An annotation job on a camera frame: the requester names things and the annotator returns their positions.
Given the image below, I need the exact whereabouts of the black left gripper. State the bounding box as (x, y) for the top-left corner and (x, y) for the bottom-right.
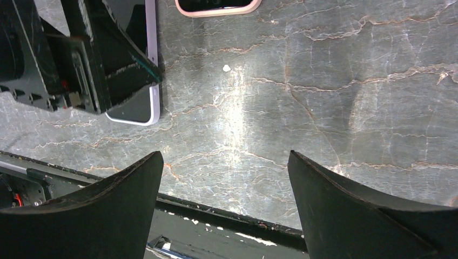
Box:
(1, 1), (163, 114)

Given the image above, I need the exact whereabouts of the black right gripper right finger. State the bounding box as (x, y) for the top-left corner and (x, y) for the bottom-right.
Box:
(287, 151), (457, 258)

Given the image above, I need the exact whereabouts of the lilac phone case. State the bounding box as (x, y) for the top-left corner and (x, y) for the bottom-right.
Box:
(115, 0), (161, 126)

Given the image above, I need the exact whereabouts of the pink phone case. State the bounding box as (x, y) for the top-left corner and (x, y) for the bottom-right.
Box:
(175, 0), (261, 18)

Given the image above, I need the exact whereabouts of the dark green smartphone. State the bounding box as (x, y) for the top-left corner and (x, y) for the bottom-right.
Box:
(177, 0), (253, 12)

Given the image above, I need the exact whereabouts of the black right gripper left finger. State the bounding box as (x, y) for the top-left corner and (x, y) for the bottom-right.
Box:
(1, 151), (164, 258)

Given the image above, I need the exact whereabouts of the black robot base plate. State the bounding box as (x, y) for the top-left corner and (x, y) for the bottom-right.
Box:
(1, 152), (308, 258)

